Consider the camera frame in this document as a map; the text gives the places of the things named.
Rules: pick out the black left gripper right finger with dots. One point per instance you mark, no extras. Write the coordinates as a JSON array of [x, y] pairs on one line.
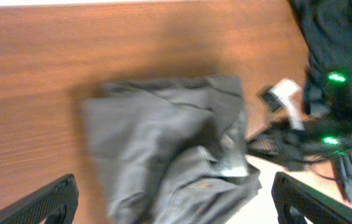
[[297, 203]]

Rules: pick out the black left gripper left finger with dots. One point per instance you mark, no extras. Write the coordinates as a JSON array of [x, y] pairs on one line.
[[55, 203]]

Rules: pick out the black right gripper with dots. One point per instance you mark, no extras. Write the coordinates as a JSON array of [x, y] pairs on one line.
[[320, 140]]

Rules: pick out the grey shorts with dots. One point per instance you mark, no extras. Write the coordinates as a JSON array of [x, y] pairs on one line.
[[171, 150]]

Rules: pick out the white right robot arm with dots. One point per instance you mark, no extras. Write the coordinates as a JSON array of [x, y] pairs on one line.
[[338, 94]]

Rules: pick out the black t-shirt with white print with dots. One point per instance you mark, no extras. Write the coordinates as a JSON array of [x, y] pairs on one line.
[[326, 26]]

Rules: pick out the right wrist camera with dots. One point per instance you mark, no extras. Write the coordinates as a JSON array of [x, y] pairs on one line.
[[280, 96]]

